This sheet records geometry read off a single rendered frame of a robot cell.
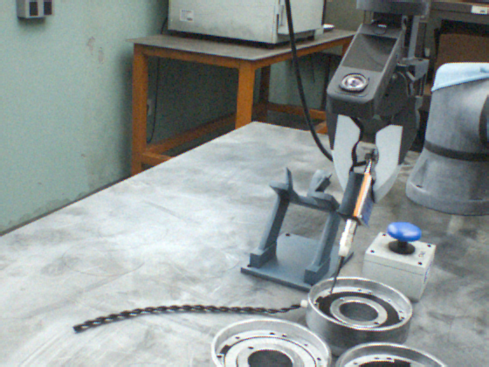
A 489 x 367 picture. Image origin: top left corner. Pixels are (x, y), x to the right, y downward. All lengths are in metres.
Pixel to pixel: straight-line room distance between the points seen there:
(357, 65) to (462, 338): 0.31
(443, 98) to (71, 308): 0.64
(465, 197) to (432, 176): 0.06
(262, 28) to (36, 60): 0.95
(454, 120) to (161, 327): 0.58
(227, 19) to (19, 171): 1.09
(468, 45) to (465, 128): 2.99
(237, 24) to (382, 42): 2.24
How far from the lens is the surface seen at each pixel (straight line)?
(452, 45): 4.02
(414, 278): 0.76
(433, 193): 1.05
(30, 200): 2.66
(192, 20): 2.97
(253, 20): 2.83
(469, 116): 1.02
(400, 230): 0.76
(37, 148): 2.62
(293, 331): 0.61
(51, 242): 0.85
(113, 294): 0.73
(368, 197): 0.68
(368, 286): 0.71
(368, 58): 0.62
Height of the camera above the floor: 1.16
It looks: 19 degrees down
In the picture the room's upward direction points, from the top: 4 degrees clockwise
